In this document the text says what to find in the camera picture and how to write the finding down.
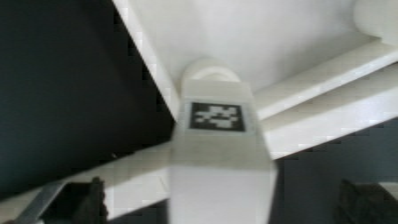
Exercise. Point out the white square tabletop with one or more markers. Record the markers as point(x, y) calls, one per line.
point(300, 45)

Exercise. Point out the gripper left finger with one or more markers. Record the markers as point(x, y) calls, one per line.
point(68, 204)

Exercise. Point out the white table leg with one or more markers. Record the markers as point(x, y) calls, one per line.
point(222, 171)

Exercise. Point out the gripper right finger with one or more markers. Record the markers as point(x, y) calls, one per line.
point(366, 204)

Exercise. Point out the white U-shaped fence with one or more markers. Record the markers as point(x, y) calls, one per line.
point(84, 129)

